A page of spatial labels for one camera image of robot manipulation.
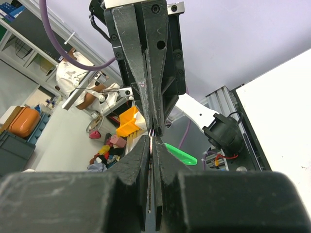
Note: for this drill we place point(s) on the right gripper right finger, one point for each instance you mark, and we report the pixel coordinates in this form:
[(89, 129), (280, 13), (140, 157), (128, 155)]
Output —
[(188, 201)]

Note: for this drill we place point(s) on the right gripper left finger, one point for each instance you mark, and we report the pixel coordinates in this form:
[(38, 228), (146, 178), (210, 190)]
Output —
[(113, 201)]

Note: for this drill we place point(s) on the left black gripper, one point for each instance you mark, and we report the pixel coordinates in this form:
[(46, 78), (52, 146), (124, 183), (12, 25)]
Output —
[(146, 40)]

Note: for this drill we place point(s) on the green key tag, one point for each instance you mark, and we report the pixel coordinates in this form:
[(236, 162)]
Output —
[(178, 156)]

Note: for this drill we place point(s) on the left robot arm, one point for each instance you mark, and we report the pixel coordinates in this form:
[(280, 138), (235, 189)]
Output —
[(222, 131)]

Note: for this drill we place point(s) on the pink object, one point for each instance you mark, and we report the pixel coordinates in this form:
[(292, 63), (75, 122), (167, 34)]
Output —
[(118, 141)]

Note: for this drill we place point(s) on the white box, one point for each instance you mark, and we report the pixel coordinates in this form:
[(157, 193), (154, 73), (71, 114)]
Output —
[(140, 121)]

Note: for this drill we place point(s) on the yellow bin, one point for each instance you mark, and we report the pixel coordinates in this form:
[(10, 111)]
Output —
[(127, 122)]

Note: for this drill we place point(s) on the person in white shirt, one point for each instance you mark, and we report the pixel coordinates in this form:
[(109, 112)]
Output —
[(68, 78)]

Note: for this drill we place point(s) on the grey storage crate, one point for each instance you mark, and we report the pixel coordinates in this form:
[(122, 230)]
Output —
[(15, 153)]

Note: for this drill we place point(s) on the orange case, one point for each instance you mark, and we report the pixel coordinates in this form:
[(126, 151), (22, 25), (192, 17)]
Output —
[(25, 122)]

